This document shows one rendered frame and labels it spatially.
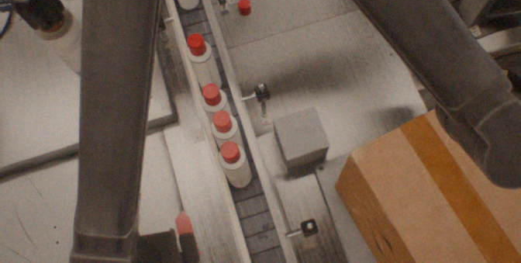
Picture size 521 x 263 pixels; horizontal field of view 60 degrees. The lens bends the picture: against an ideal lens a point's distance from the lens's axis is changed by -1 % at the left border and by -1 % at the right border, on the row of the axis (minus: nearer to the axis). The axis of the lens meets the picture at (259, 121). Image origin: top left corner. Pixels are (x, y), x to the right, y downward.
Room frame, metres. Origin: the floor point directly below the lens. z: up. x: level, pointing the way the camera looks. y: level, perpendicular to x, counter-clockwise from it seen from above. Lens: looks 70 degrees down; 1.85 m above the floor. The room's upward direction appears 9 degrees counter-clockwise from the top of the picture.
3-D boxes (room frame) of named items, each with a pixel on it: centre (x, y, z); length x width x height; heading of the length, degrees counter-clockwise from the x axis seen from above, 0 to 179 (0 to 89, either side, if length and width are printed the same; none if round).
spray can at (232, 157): (0.24, 0.06, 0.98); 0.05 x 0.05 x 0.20
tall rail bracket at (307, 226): (0.10, -0.04, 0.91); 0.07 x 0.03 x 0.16; 99
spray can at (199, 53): (0.47, 0.10, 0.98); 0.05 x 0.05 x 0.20
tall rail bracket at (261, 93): (0.39, 0.01, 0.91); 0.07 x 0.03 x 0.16; 99
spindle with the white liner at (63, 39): (0.58, 0.39, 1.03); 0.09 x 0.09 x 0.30
